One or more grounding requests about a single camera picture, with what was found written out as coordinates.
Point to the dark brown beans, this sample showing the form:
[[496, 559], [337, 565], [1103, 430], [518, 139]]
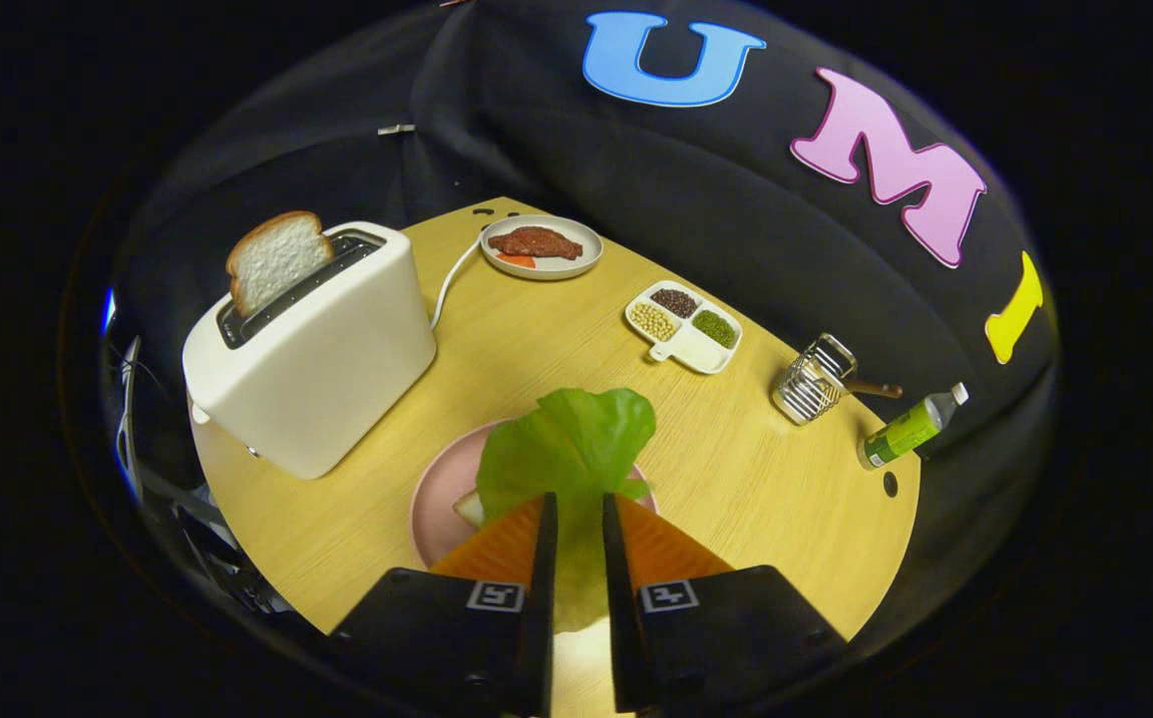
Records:
[[674, 302]]

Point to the white round plate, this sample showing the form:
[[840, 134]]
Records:
[[591, 249]]

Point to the green beans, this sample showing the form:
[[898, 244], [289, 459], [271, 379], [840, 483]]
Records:
[[714, 328]]

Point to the green lettuce leaf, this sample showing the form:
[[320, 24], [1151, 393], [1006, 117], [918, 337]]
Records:
[[567, 449]]

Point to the white divided dish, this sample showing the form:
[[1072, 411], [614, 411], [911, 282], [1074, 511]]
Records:
[[696, 349]]

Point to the orange food slice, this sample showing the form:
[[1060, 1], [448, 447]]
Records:
[[517, 261]]

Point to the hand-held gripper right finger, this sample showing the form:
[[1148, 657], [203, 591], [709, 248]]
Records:
[[618, 598]]

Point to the yellow beans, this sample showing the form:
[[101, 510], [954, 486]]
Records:
[[653, 321]]

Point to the white toaster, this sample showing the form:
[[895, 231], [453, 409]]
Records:
[[327, 369]]

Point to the brown meat steak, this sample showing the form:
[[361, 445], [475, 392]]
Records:
[[537, 242]]

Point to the toasted bread slice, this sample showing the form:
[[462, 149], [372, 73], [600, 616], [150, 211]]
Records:
[[277, 259]]

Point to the silver metal clip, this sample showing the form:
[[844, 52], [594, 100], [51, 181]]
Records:
[[397, 129]]

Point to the pink round plate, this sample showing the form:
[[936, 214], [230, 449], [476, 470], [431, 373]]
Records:
[[437, 499]]

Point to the pale bread slice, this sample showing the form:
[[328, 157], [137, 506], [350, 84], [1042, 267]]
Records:
[[470, 509]]

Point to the green label plastic bottle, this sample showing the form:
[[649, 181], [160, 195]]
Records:
[[901, 434]]

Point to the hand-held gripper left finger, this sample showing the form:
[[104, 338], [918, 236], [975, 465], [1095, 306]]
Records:
[[542, 598]]

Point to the black backdrop cloth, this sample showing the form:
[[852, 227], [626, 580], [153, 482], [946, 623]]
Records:
[[636, 179]]

